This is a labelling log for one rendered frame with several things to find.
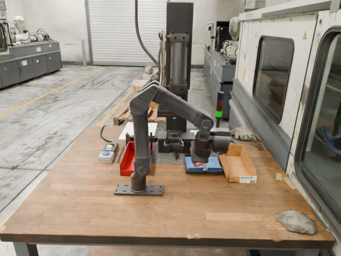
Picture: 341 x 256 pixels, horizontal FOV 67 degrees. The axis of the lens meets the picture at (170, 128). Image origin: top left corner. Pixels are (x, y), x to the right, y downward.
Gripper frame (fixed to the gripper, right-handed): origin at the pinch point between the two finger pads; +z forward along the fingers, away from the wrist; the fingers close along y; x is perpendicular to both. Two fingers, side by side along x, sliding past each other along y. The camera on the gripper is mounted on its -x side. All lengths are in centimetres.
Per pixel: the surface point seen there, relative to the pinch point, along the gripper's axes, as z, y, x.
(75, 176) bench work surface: 11, -2, 54
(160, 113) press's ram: 1.2, 30.1, 16.1
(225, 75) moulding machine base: 172, 272, -93
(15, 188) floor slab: 151, 60, 158
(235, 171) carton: 10.0, 1.6, -20.1
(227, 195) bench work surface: 1.9, -14.3, -11.6
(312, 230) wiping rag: -9.8, -32.3, -35.3
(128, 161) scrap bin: 15.8, 9.7, 31.9
